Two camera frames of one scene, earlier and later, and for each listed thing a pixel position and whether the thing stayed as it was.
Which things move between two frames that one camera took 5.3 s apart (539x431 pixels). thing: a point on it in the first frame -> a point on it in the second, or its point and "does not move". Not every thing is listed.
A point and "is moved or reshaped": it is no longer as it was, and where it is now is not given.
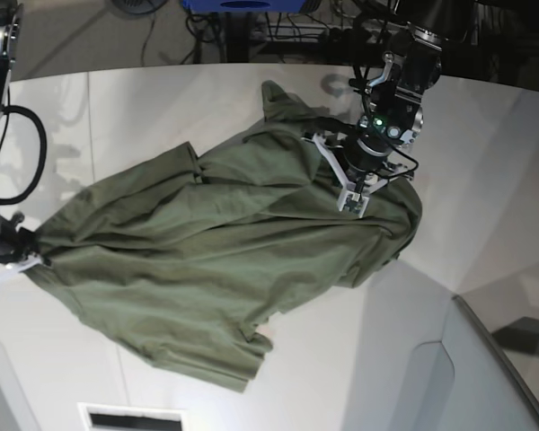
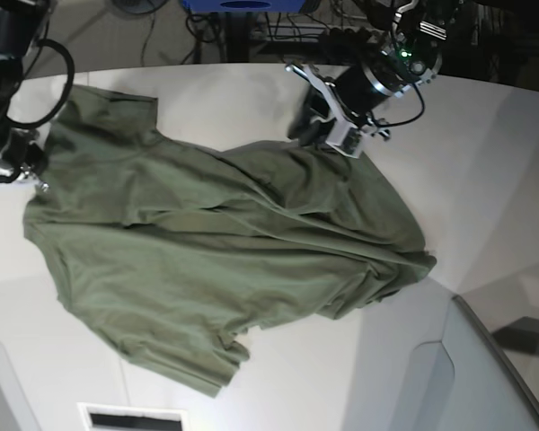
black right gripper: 363,157 -> 357,91
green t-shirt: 184,255 is moved or reshaped
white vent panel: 119,417 does not move
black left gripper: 13,245 -> 18,151
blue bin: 214,6 does not move
